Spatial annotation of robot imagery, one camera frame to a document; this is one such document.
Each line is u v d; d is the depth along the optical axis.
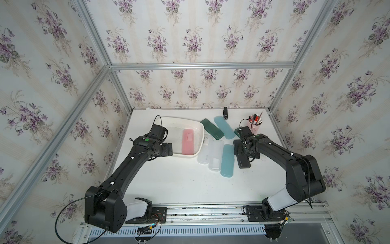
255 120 0.99
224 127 1.08
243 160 0.88
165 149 0.73
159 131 0.64
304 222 0.73
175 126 1.08
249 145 0.66
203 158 0.92
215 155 0.93
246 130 0.74
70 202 0.36
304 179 0.44
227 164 0.91
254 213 0.73
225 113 1.15
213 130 1.07
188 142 1.01
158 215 0.72
